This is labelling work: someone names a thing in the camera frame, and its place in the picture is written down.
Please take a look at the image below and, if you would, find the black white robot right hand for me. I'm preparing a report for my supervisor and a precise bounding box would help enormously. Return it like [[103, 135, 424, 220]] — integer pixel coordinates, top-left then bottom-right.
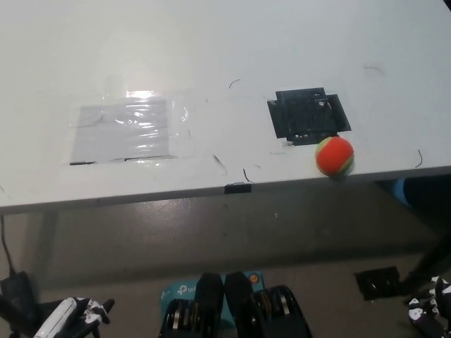
[[404, 276, 451, 338]]

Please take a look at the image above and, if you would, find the black white robot left hand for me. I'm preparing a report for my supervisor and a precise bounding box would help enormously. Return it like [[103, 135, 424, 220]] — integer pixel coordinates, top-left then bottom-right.
[[34, 296, 116, 338]]

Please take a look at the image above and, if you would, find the orange yellow-green small tennis ball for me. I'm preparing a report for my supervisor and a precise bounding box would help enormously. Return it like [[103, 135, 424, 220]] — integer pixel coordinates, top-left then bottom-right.
[[315, 136, 355, 177]]

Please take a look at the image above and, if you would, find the black power adapter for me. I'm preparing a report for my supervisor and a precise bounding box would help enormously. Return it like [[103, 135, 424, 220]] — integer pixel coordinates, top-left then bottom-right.
[[0, 270, 37, 318]]

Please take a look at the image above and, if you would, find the black table leg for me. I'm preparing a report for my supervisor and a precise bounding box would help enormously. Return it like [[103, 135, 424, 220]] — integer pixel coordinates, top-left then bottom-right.
[[401, 228, 451, 289]]

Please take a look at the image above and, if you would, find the black floor plate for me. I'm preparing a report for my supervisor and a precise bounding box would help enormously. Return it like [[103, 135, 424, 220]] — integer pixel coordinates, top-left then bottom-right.
[[354, 266, 403, 301]]

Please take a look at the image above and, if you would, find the blue object under table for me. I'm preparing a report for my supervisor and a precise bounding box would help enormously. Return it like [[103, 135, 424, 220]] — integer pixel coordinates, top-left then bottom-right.
[[391, 178, 412, 208]]

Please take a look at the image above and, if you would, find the clear plastic taped sheet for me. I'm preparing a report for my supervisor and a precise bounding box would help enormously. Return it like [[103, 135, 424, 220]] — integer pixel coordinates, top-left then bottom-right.
[[66, 89, 197, 166]]

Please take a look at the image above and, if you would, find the small black tape strip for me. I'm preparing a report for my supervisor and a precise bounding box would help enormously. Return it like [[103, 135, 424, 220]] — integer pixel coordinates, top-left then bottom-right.
[[223, 182, 252, 195]]

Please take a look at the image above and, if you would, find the black tape patch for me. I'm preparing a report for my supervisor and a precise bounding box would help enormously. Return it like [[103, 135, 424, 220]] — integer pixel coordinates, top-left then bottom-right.
[[266, 85, 352, 147]]

